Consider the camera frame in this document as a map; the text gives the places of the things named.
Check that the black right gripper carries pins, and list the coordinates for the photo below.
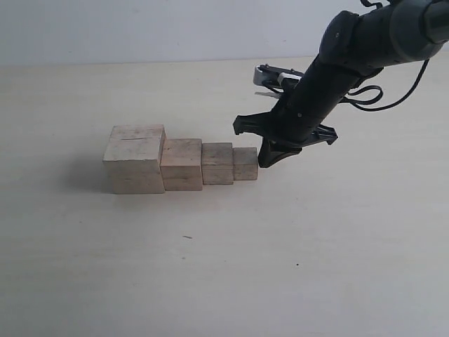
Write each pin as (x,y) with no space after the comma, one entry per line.
(294,119)

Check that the smallest wooden cube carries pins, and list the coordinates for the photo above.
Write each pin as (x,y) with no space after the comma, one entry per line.
(245,163)

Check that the third largest wooden cube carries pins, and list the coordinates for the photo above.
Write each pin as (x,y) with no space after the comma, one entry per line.
(217,164)

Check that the second largest wooden cube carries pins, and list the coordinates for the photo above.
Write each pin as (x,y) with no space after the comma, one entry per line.
(181,164)

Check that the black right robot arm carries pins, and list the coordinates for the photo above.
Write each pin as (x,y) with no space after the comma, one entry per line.
(354,48)

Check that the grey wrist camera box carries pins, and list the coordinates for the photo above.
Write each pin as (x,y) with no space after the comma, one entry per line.
(276,78)

